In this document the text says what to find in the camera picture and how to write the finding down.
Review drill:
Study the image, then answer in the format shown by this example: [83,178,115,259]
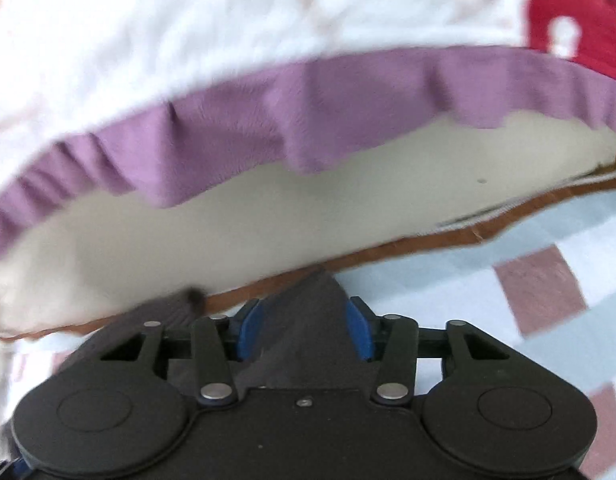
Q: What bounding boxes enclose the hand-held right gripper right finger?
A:
[347,296,508,405]

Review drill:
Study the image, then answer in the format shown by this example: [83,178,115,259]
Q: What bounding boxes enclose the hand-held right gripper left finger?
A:
[100,299,266,406]

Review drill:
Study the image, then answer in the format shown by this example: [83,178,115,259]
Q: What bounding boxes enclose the checked blue brown bed sheet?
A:
[0,175,616,480]

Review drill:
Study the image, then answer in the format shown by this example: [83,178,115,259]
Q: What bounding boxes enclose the dark brown knit sweater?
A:
[0,269,383,466]

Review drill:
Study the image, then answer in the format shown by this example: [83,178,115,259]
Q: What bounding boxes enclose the bear print pillow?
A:
[0,0,616,336]

